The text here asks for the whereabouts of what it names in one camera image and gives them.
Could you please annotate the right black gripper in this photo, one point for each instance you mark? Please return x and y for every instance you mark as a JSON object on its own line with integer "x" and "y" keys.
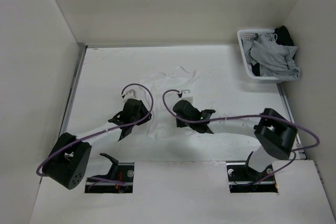
{"x": 180, "y": 124}

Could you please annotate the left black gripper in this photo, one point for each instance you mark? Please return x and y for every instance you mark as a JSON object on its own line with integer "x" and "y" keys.
{"x": 143, "y": 110}

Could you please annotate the white tank top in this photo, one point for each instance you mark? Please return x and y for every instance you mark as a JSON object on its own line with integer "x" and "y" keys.
{"x": 164, "y": 89}

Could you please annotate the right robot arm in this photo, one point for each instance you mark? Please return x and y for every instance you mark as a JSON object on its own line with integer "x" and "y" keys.
{"x": 276, "y": 138}

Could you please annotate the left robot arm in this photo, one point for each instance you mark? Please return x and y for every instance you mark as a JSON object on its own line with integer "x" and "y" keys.
{"x": 69, "y": 158}

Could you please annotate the grey tank top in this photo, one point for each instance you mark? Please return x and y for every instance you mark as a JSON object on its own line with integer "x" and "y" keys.
{"x": 268, "y": 59}

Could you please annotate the black tank top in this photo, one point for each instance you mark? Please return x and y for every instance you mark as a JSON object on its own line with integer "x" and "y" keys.
{"x": 283, "y": 36}

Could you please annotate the white plastic laundry basket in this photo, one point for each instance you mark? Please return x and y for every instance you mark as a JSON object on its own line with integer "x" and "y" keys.
{"x": 247, "y": 34}

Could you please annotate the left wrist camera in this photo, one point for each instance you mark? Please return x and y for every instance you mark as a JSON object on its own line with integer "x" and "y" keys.
{"x": 131, "y": 94}

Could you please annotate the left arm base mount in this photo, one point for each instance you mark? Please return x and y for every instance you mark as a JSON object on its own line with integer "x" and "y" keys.
{"x": 106, "y": 175}

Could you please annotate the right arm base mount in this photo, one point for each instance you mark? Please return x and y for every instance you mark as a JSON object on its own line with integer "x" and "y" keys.
{"x": 243, "y": 179}

